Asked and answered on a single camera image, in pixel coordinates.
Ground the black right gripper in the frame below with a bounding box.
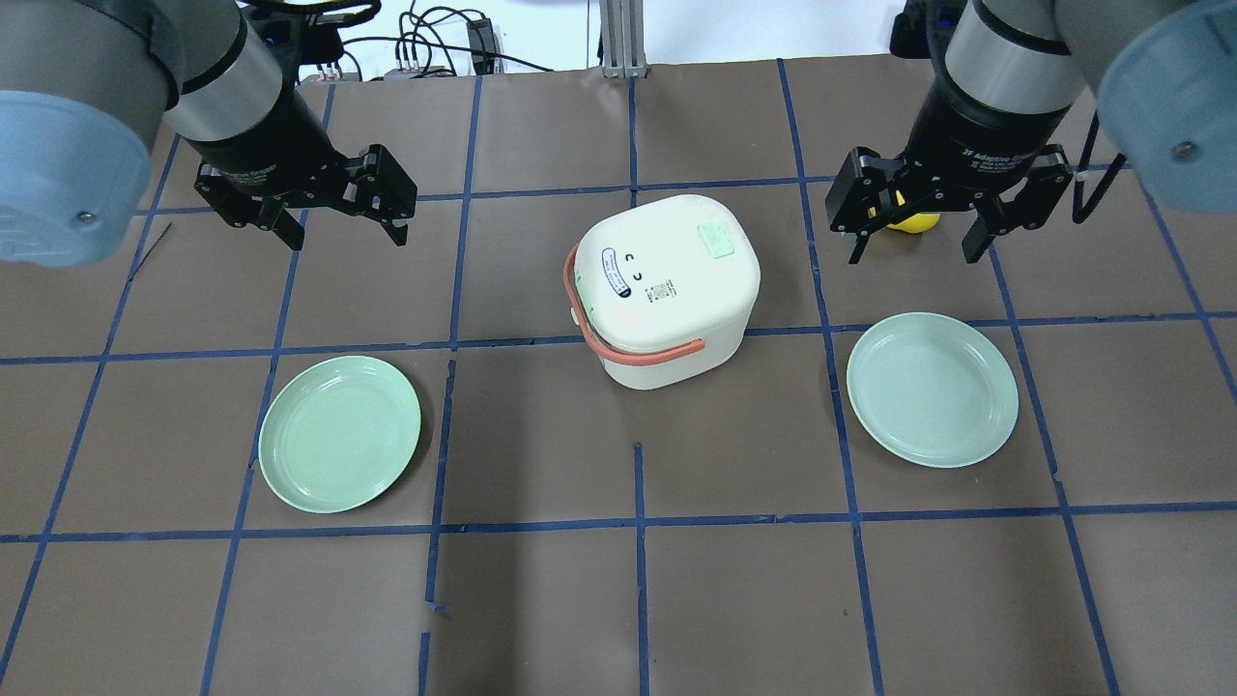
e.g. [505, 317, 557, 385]
[826, 82, 1071, 265]

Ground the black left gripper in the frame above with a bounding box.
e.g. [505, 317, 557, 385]
[186, 85, 418, 251]

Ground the white rice cooker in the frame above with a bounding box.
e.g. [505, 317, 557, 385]
[562, 194, 762, 391]

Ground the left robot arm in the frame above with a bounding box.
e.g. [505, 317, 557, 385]
[1, 1, 418, 269]

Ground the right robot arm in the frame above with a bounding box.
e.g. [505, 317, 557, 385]
[825, 1, 1236, 265]

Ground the yellow toy bell pepper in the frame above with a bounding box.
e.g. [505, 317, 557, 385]
[861, 189, 943, 235]

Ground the green plate robot left side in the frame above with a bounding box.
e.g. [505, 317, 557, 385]
[847, 312, 1021, 470]

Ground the green plate robot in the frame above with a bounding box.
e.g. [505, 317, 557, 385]
[257, 354, 421, 514]
[847, 312, 1021, 470]

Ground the green plate robot right side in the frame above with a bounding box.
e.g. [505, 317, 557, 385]
[257, 354, 421, 514]

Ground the black power adapter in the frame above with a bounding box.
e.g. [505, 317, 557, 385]
[468, 17, 499, 75]

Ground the black cables bundle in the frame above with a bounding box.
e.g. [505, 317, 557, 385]
[301, 0, 557, 83]

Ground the aluminium frame post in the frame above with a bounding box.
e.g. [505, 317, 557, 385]
[599, 0, 648, 79]

